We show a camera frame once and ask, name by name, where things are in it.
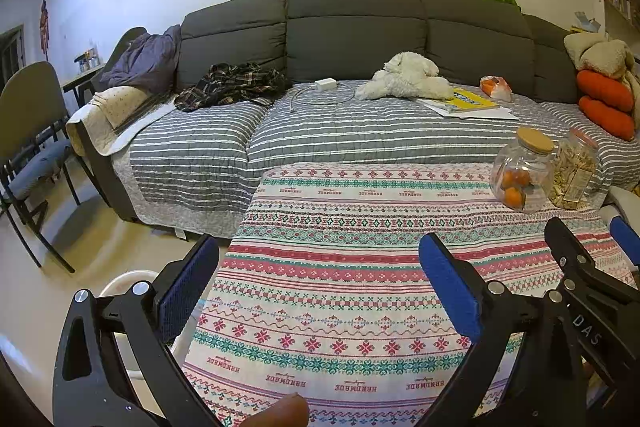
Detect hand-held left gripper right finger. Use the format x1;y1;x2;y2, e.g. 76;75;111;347
417;233;586;427

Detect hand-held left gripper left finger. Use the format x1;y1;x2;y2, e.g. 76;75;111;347
52;234;223;427

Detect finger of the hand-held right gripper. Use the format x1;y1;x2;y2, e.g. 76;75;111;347
544;217;601;284
609;215;640;270

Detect white round bin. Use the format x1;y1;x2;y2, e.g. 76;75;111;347
97;269;201;388

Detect person's left hand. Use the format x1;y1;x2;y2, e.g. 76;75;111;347
250;394;310;427

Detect grey cushion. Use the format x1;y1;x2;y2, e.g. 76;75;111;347
600;186;640;220

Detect clear plastic snack jar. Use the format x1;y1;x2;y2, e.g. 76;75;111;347
547;128;608;212

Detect glass jar with wooden lid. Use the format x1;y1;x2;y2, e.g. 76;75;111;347
490;128;557;214

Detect patterned tablecloth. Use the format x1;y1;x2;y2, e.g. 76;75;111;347
180;162;638;427

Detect orange pillow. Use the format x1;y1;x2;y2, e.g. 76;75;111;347
576;69;636;112
579;96;637;142

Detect white paper sheets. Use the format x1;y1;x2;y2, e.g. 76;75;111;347
417;94;521;120

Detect orange plastic bag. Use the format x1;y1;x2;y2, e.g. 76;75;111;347
480;76;514;102

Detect yellow booklet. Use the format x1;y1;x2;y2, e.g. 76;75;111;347
440;88;502;112

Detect grey striped blanket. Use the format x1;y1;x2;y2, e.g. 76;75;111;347
107;79;640;240

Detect beige fleece blanket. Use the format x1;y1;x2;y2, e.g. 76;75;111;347
564;32;640;118

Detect beige towel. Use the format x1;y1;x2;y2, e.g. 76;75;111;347
66;84;176;158

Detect plaid shirt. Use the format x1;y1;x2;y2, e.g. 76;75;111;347
174;62;292;112

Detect white plush dog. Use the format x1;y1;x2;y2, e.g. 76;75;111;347
355;52;456;102

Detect purple jacket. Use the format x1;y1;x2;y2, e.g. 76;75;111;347
99;24;182;94

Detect small side table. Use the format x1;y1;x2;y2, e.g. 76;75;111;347
60;62;108;108

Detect beige backed chair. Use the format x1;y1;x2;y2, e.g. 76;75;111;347
0;62;81;273

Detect grey backed chair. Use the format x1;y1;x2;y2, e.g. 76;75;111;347
90;27;148;92

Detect grey fabric sofa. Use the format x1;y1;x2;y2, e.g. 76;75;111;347
82;0;640;228

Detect dark doorway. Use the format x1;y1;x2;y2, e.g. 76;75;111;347
0;24;26;82

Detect red hanging ornament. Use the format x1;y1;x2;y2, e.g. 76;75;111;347
39;0;51;58

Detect white charger cable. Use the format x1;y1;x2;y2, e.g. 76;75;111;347
287;83;357;112

